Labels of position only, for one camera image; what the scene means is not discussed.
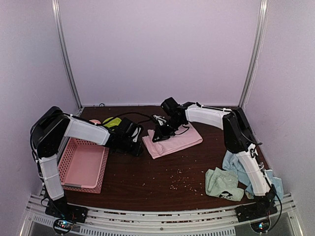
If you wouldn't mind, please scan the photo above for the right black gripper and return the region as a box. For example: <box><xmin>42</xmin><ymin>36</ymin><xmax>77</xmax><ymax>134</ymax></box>
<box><xmin>153</xmin><ymin>117</ymin><xmax>184</xmax><ymax>142</ymax></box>

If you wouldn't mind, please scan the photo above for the pink towel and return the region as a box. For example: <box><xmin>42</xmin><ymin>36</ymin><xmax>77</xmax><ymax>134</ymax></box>
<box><xmin>142</xmin><ymin>123</ymin><xmax>203</xmax><ymax>159</ymax></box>

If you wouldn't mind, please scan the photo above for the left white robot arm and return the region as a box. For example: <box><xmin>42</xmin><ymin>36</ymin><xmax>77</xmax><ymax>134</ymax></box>
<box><xmin>30</xmin><ymin>106</ymin><xmax>143</xmax><ymax>218</ymax></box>

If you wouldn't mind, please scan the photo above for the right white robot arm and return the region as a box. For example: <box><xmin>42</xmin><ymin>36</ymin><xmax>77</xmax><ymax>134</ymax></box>
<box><xmin>152</xmin><ymin>97</ymin><xmax>276</xmax><ymax>217</ymax></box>

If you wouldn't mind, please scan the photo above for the green bowl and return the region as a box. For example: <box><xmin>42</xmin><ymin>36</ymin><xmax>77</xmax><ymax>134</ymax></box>
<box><xmin>102</xmin><ymin>117</ymin><xmax>122</xmax><ymax>128</ymax></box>

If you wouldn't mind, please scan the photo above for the red patterned bowl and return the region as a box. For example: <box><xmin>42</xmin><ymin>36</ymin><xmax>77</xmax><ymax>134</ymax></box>
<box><xmin>90</xmin><ymin>119</ymin><xmax>101</xmax><ymax>124</ymax></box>

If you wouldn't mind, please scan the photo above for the pink plastic basket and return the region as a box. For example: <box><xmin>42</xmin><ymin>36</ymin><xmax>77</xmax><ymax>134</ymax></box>
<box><xmin>58</xmin><ymin>138</ymin><xmax>109</xmax><ymax>194</ymax></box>

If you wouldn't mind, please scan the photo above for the blue towel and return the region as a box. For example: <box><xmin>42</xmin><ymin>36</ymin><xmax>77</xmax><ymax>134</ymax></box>
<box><xmin>222</xmin><ymin>150</ymin><xmax>284</xmax><ymax>201</ymax></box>

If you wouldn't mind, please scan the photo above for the green towel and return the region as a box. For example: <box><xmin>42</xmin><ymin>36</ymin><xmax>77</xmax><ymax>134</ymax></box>
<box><xmin>205</xmin><ymin>168</ymin><xmax>244</xmax><ymax>202</ymax></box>

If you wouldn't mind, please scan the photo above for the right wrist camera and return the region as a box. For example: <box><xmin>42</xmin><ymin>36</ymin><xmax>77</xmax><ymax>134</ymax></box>
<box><xmin>151</xmin><ymin>115</ymin><xmax>167</xmax><ymax>126</ymax></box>

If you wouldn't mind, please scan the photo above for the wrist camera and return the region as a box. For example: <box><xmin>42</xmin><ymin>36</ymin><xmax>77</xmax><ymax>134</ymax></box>
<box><xmin>131</xmin><ymin>125</ymin><xmax>143</xmax><ymax>143</ymax></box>
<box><xmin>151</xmin><ymin>115</ymin><xmax>167</xmax><ymax>126</ymax></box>

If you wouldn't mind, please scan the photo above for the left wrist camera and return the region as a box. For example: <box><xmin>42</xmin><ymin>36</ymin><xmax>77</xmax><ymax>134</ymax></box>
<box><xmin>131</xmin><ymin>125</ymin><xmax>143</xmax><ymax>143</ymax></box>

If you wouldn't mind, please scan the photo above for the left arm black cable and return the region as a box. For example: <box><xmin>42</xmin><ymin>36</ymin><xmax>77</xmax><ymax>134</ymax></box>
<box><xmin>30</xmin><ymin>112</ymin><xmax>158</xmax><ymax>158</ymax></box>

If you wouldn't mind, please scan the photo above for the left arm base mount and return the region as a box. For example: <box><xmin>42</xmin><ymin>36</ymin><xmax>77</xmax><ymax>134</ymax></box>
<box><xmin>45</xmin><ymin>205</ymin><xmax>88</xmax><ymax>235</ymax></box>

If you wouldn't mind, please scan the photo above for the aluminium front rail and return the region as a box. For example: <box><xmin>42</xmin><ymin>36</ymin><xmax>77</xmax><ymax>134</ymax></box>
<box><xmin>18</xmin><ymin>193</ymin><xmax>307</xmax><ymax>236</ymax></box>

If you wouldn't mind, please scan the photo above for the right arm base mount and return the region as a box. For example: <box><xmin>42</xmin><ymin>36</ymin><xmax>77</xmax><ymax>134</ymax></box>
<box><xmin>235</xmin><ymin>203</ymin><xmax>278</xmax><ymax>234</ymax></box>

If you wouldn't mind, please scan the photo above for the right aluminium frame post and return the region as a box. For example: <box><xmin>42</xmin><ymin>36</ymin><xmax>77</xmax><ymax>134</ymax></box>
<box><xmin>238</xmin><ymin>0</ymin><xmax>269</xmax><ymax>108</ymax></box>

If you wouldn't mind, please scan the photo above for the aluminium frame post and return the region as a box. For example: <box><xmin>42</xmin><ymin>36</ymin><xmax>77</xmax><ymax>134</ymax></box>
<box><xmin>51</xmin><ymin>0</ymin><xmax>83</xmax><ymax>110</ymax></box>
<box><xmin>238</xmin><ymin>0</ymin><xmax>269</xmax><ymax>108</ymax></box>

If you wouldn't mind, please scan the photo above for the left aluminium frame post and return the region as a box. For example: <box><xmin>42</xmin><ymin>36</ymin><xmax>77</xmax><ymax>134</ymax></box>
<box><xmin>51</xmin><ymin>0</ymin><xmax>83</xmax><ymax>110</ymax></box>

